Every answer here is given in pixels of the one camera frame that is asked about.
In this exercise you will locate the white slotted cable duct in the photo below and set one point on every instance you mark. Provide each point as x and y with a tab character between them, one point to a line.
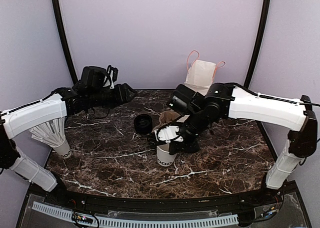
136	219

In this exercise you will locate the brown cardboard cup carrier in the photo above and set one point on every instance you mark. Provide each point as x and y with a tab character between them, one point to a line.
165	118

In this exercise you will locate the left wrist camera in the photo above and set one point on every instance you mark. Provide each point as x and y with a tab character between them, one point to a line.
111	76

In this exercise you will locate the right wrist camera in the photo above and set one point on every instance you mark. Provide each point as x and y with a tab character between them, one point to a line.
168	134

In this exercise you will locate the single white paper cup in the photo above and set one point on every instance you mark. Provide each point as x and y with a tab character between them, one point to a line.
164	158

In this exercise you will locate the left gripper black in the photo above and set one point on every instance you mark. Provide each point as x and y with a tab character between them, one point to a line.
123	95

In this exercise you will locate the white paper takeout bag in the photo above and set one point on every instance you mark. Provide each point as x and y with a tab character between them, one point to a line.
201	74

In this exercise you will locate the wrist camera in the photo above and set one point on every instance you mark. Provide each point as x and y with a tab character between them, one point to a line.
168	134
111	76

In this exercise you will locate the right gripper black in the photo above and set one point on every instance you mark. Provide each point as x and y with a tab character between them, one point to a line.
175	147

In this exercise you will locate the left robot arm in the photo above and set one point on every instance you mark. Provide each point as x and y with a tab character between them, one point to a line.
45	119

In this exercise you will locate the cup holding wrapped straws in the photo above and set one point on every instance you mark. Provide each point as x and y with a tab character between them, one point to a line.
52	133

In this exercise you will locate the stack of black lids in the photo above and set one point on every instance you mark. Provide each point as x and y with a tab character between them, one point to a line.
143	124

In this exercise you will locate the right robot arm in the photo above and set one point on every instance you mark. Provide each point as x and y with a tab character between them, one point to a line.
232	100

